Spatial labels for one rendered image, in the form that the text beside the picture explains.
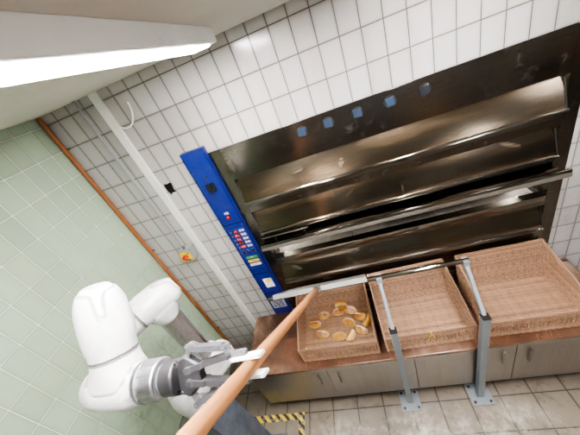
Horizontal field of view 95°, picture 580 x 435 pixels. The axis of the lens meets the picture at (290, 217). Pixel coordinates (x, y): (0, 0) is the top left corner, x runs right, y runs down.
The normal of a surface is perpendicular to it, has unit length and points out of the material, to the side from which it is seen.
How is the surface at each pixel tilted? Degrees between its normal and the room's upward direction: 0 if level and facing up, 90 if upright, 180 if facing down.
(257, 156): 90
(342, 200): 70
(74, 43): 90
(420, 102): 90
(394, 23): 90
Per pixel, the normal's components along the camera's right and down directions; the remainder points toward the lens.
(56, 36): 0.94, -0.26
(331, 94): -0.05, 0.57
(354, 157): -0.16, 0.26
